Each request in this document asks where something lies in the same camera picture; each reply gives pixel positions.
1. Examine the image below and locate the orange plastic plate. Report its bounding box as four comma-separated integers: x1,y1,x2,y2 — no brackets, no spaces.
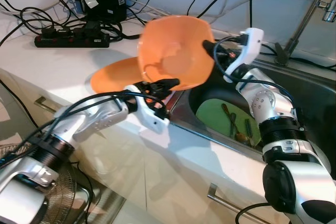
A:
90,56,176,94

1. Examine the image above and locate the stainless steel sink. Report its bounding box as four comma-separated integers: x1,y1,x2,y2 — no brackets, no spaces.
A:
168,59,336,177

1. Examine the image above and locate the orange plastic bowl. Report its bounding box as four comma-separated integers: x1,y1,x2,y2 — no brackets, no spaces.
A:
138,16,216,91

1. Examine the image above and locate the green plate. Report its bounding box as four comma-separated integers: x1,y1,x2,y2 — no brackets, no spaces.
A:
196,98,263,148

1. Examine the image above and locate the steel faucet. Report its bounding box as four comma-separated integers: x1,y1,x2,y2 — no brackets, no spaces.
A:
276,0,336,66

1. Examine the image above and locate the brown wooden spoon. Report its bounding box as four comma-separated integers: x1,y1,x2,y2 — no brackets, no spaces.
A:
220,103,238,136

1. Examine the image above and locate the black power strip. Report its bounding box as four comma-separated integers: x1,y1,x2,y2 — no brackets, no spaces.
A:
34,25,111,49

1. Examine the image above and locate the large black power adapter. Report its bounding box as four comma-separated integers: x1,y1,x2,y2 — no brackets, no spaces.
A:
79,0,128,24

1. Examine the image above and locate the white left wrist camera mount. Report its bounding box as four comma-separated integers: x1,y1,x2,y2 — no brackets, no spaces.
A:
124,85,171,134

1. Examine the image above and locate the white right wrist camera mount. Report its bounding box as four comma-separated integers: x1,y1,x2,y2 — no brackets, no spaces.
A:
229,27,265,78

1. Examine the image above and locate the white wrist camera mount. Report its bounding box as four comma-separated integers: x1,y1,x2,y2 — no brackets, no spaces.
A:
229,27,265,78
124,85,171,134

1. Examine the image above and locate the steel cabinet handle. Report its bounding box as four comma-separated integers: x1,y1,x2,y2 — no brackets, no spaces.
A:
34,97,58,114
207,184,253,219

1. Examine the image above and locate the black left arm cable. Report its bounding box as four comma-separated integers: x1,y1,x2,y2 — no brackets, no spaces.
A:
0,90,158,169

